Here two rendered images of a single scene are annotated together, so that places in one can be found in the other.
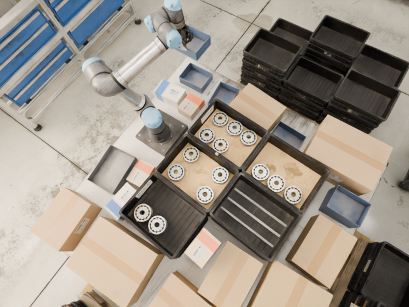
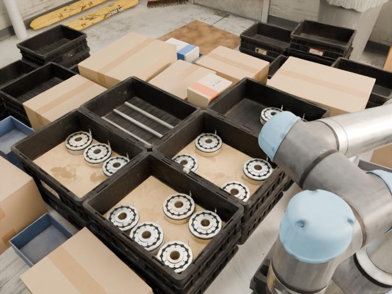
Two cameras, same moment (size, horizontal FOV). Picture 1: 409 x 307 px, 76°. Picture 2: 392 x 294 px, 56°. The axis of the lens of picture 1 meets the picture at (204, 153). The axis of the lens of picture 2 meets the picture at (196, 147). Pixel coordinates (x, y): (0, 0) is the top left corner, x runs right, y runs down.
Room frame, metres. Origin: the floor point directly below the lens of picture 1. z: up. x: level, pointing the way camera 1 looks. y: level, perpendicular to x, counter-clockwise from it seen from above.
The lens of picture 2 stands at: (1.33, -0.16, 1.80)
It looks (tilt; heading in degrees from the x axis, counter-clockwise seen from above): 43 degrees down; 172
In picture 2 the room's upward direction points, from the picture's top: 1 degrees counter-clockwise
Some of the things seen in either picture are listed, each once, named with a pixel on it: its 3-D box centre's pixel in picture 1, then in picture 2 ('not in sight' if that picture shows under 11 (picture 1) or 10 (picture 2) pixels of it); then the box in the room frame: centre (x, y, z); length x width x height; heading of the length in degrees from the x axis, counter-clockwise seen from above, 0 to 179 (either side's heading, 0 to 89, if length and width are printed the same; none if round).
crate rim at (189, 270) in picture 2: (227, 133); (162, 207); (0.64, -0.16, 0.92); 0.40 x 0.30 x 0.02; 42
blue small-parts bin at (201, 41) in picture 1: (190, 41); not in sight; (1.20, -0.04, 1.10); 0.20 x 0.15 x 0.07; 45
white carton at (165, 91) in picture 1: (170, 94); not in sight; (1.10, 0.16, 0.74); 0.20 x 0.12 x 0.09; 50
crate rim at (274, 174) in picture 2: (196, 171); (221, 153); (0.44, 0.06, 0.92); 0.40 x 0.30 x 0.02; 42
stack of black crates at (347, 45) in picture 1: (330, 54); not in sight; (1.45, -1.28, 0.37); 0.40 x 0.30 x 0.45; 45
